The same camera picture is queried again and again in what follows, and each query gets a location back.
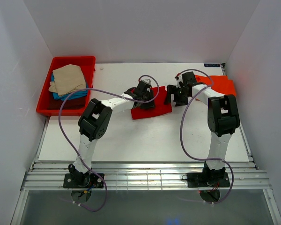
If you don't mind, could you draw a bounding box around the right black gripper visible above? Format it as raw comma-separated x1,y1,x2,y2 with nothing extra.
163,84,189,107

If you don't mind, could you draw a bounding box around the red t shirt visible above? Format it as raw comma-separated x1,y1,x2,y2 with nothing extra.
131,86,172,120

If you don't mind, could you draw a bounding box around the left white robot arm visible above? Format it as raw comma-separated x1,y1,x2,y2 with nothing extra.
66,88,155,188

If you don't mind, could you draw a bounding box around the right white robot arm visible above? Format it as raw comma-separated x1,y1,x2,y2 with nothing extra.
164,83,240,188

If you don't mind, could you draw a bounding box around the blue table label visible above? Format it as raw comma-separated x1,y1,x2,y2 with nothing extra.
204,63,221,68

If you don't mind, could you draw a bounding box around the folded orange t shirt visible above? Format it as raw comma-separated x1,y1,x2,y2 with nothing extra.
195,75,237,96

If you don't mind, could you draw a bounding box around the dark maroon folded t shirt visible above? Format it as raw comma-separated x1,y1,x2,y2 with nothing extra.
47,96,86,110

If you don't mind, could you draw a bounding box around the blue folded t shirt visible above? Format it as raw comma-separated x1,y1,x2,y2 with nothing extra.
50,72,89,102

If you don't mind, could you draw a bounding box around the beige folded t shirt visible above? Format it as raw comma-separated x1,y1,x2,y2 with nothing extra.
49,64,86,97

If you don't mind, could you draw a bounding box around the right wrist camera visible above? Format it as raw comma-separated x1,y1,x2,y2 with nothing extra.
175,72,197,88

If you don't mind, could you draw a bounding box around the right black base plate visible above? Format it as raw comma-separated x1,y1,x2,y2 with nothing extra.
186,172,230,188

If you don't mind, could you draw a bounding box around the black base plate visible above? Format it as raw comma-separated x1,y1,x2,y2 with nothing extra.
63,173,104,189
186,172,230,188

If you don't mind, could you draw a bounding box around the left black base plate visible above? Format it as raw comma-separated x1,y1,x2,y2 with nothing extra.
63,173,104,189

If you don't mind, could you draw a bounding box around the aluminium rail frame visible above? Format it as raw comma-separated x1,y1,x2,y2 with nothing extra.
12,63,281,225

